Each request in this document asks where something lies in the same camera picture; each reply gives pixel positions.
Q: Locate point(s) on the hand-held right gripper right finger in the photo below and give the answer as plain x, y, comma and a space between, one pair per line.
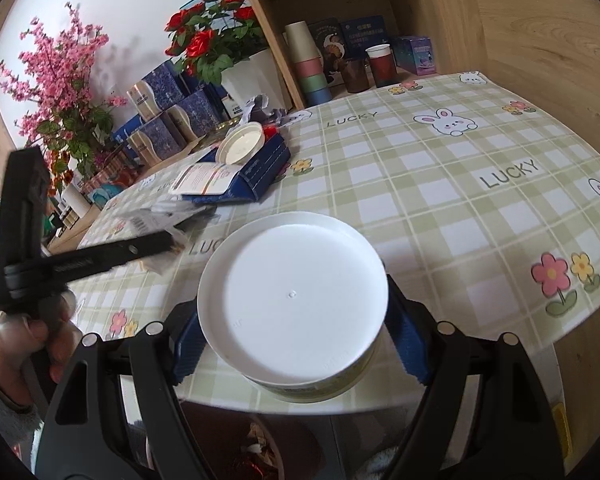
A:
410, 345

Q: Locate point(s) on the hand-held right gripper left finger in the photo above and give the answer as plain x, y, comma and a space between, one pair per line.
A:
187, 355

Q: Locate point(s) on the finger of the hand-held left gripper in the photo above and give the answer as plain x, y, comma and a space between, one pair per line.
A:
140, 249

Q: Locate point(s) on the clear plastic wrapper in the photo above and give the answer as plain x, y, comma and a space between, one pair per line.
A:
160, 262

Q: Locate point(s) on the brown plastic waste bin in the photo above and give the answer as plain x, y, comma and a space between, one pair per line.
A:
210, 440

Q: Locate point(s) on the white red-striped packet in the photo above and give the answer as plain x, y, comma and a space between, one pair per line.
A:
205, 180

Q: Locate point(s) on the tan seasoning packet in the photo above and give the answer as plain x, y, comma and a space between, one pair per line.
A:
257, 442

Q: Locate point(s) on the green white noodle cup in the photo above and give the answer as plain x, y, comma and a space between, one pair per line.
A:
290, 295

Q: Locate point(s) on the blue coffee carton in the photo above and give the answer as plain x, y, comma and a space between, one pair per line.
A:
260, 175

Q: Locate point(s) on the white round plastic lid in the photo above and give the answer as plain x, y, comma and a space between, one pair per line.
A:
240, 142

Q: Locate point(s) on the red white cigarette pack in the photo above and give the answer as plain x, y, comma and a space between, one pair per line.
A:
270, 132

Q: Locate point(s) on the grey white paper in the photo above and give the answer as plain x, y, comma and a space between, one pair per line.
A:
265, 110

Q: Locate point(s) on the person's left forearm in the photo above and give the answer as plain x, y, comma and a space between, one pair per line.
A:
0, 430

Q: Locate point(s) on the person's left hand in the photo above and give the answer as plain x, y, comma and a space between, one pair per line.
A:
15, 355

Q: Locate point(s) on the row of small brown bottles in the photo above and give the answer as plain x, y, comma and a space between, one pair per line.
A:
70, 220

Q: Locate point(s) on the white ribbed vase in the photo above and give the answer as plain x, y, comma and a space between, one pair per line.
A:
75, 200

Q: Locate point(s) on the orange flower bouquet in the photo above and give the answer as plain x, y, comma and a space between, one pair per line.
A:
60, 170

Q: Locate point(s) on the low wooden sideboard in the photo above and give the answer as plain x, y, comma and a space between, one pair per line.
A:
80, 232

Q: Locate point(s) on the person's right leg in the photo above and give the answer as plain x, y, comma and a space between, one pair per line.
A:
387, 462

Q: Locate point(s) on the flat blue box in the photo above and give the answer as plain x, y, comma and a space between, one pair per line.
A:
127, 127

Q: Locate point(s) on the pink blossom branches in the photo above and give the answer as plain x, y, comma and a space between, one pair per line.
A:
60, 75

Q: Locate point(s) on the checked bunny tablecloth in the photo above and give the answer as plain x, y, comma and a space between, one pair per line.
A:
430, 185

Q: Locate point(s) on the blue white emblem box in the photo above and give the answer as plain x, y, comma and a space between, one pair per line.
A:
232, 105

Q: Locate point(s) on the red rose plant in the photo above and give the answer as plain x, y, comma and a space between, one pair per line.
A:
210, 35

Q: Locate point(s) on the stack of pastel cups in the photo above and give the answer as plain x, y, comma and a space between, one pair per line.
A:
310, 65

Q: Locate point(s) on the brown glass cup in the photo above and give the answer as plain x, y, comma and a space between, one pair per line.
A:
356, 75

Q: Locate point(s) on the dark picture box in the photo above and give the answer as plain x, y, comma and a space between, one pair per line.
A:
330, 45

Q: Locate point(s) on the dark red white-rimmed cup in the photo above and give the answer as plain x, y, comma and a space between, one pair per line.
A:
382, 65

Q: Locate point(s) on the holographic blue box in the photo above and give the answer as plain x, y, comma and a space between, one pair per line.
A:
415, 55

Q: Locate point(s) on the blue text box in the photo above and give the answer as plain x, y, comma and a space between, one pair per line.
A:
365, 32

